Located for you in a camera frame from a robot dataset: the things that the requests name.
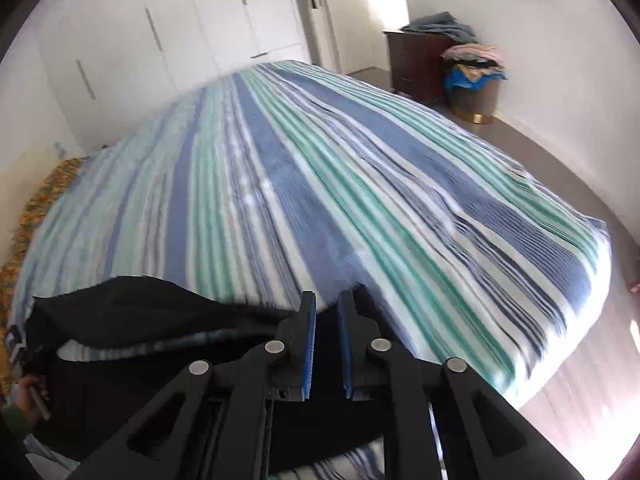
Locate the dark wooden dresser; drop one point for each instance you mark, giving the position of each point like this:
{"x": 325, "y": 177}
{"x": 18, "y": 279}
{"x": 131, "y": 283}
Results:
{"x": 415, "y": 62}

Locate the white door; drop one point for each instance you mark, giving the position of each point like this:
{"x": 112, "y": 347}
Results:
{"x": 321, "y": 35}

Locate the grey laundry basket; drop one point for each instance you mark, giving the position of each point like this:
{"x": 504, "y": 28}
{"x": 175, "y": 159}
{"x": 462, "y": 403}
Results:
{"x": 475, "y": 102}

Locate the blue green striped blanket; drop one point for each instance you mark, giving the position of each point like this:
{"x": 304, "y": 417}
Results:
{"x": 300, "y": 185}

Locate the black pants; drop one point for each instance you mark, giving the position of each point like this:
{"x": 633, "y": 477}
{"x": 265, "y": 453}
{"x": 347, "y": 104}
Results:
{"x": 125, "y": 305}

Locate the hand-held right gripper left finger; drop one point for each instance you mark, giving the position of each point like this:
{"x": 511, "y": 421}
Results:
{"x": 308, "y": 345}

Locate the heap of mixed laundry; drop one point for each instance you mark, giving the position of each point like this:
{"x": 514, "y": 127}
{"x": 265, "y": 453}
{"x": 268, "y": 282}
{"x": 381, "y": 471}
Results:
{"x": 475, "y": 62}

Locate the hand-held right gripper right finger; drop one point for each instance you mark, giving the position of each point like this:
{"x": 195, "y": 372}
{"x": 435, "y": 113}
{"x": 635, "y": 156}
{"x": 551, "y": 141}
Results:
{"x": 345, "y": 347}

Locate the white wardrobe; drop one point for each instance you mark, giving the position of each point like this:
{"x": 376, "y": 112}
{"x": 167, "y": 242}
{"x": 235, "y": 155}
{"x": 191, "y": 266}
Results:
{"x": 150, "y": 15}

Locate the person's left hand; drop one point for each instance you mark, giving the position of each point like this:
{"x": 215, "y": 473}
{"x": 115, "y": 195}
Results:
{"x": 26, "y": 402}

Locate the pile of blue grey clothes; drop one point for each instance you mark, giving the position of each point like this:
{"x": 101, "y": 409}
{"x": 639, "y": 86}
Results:
{"x": 437, "y": 26}

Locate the yellow patterned cloth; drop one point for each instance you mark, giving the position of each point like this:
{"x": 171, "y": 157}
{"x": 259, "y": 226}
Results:
{"x": 45, "y": 190}

